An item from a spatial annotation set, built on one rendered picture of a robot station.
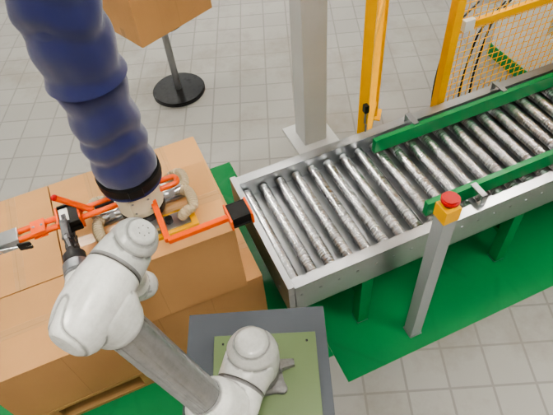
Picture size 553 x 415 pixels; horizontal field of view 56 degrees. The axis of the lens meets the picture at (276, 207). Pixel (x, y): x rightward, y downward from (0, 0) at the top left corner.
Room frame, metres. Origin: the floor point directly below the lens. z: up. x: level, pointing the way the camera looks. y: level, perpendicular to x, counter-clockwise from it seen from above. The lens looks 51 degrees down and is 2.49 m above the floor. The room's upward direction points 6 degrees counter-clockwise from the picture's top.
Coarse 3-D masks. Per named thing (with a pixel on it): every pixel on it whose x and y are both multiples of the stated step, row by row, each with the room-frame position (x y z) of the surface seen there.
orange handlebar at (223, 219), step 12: (168, 180) 1.35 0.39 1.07; (96, 204) 1.26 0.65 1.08; (156, 204) 1.23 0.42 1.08; (84, 216) 1.21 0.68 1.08; (156, 216) 1.17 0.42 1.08; (24, 228) 1.19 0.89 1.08; (36, 228) 1.17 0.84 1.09; (48, 228) 1.17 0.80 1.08; (192, 228) 1.10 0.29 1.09; (204, 228) 1.10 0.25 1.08; (24, 240) 1.14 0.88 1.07; (168, 240) 1.06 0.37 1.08
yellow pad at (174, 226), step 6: (162, 216) 1.27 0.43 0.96; (168, 216) 1.24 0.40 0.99; (174, 216) 1.26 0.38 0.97; (192, 216) 1.25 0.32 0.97; (168, 222) 1.22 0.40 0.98; (174, 222) 1.23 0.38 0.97; (180, 222) 1.22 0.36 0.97; (186, 222) 1.22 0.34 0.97; (192, 222) 1.22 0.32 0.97; (198, 222) 1.22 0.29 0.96; (168, 228) 1.20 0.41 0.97; (174, 228) 1.20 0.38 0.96; (180, 228) 1.20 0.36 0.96; (186, 228) 1.20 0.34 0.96
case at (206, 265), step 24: (192, 168) 1.52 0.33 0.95; (216, 192) 1.38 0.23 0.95; (216, 216) 1.26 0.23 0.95; (192, 240) 1.15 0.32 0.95; (216, 240) 1.16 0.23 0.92; (168, 264) 1.10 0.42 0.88; (192, 264) 1.13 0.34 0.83; (216, 264) 1.15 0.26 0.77; (240, 264) 1.18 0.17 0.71; (168, 288) 1.09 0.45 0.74; (192, 288) 1.12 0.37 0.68; (216, 288) 1.14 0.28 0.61; (144, 312) 1.05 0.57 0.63; (168, 312) 1.08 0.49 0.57
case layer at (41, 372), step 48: (192, 144) 2.10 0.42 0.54; (48, 192) 1.86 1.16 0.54; (96, 192) 1.83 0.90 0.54; (48, 240) 1.55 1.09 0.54; (240, 240) 1.42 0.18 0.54; (0, 288) 1.30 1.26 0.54; (48, 288) 1.28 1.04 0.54; (240, 288) 1.19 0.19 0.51; (0, 336) 1.07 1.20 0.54; (48, 336) 1.04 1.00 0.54; (0, 384) 0.86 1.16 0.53; (48, 384) 0.91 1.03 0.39; (96, 384) 0.95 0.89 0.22
